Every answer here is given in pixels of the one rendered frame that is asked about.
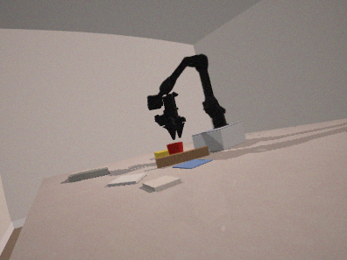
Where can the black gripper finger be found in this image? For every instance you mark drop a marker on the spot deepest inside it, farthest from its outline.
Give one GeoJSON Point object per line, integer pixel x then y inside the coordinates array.
{"type": "Point", "coordinates": [172, 130]}
{"type": "Point", "coordinates": [179, 129]}

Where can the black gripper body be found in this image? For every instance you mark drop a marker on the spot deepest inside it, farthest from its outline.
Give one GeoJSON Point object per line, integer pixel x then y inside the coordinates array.
{"type": "Point", "coordinates": [171, 116]}

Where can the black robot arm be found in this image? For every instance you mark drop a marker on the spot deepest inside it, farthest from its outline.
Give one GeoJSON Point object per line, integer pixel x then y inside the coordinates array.
{"type": "Point", "coordinates": [211, 104]}

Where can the yellow flat block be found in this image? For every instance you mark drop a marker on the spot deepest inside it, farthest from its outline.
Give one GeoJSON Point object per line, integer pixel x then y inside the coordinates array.
{"type": "Point", "coordinates": [161, 154]}

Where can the red cup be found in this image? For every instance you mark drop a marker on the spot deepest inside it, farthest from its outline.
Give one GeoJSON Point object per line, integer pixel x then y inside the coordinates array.
{"type": "Point", "coordinates": [175, 148]}

